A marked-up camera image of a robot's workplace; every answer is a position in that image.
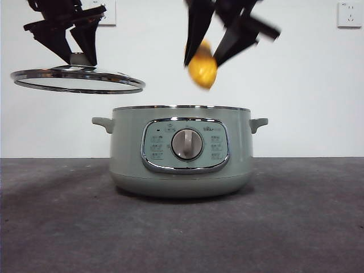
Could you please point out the glass lid with green knob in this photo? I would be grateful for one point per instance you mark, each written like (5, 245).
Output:
(76, 76)

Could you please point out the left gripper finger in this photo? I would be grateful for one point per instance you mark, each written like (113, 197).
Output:
(52, 38)
(86, 34)

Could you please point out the yellow corn cob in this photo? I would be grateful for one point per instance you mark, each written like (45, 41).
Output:
(203, 71)

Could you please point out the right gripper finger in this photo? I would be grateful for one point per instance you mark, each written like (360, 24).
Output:
(236, 37)
(196, 31)

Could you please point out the white wall socket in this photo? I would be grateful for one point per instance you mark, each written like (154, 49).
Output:
(347, 15)
(109, 18)

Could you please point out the green electric cooking pot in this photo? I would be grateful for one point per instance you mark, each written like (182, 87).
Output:
(128, 170)

